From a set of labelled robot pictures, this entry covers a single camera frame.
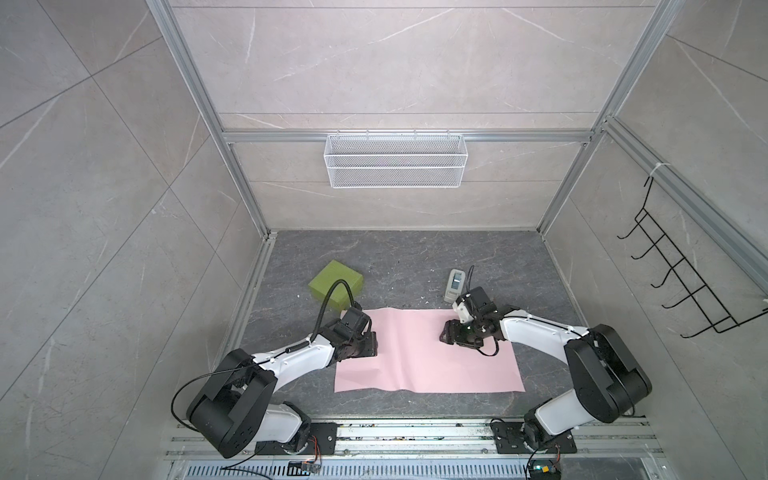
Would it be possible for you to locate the white wire mesh basket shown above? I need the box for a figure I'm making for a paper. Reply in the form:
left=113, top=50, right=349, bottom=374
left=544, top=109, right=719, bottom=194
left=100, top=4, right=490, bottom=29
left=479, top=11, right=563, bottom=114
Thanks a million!
left=323, top=133, right=469, bottom=189

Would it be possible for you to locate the green connector board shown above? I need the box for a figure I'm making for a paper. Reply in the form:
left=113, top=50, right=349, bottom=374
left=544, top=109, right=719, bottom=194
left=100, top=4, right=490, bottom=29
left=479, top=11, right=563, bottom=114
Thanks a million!
left=527, top=460, right=562, bottom=480

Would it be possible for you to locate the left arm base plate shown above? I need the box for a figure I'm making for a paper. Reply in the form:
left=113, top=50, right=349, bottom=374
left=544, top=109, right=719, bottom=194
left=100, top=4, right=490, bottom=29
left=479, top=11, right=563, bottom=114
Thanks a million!
left=254, top=422, right=339, bottom=457

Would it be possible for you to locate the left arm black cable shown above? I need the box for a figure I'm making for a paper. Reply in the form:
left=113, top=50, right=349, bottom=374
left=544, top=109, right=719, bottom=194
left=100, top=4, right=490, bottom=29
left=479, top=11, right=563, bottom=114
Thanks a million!
left=310, top=278, right=357, bottom=343

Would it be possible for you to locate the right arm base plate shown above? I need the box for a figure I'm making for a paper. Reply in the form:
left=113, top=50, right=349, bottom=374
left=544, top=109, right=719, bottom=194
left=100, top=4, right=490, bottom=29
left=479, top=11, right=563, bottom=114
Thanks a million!
left=489, top=418, right=577, bottom=454

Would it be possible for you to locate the green gift box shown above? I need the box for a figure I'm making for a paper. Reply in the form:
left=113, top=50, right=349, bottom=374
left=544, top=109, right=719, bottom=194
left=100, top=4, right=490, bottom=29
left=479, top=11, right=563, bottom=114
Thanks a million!
left=309, top=260, right=364, bottom=312

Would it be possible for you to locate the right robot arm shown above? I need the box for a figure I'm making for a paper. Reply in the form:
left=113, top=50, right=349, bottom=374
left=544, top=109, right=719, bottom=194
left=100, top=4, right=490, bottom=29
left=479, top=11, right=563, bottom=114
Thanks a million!
left=440, top=287, right=652, bottom=452

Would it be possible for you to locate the white tape dispenser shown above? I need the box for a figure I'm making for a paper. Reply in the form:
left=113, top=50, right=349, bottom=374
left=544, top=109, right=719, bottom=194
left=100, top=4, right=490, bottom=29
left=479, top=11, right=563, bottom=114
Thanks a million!
left=443, top=269, right=467, bottom=304

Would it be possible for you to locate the aluminium rail base frame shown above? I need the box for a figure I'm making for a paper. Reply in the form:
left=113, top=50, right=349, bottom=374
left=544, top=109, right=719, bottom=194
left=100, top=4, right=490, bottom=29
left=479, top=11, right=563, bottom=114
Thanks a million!
left=153, top=418, right=676, bottom=479

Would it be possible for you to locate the black wire hook rack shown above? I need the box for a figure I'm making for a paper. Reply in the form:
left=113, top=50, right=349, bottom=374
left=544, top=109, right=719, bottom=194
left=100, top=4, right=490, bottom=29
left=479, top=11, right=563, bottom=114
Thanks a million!
left=617, top=176, right=767, bottom=339

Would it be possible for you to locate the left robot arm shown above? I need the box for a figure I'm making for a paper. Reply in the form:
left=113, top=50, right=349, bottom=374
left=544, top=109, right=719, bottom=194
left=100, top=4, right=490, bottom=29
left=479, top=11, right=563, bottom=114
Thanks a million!
left=186, top=307, right=378, bottom=459

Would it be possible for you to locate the pink wrapping paper sheet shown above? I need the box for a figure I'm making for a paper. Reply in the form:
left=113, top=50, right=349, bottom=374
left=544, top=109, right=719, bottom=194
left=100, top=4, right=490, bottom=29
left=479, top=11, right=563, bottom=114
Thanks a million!
left=334, top=308, right=525, bottom=394

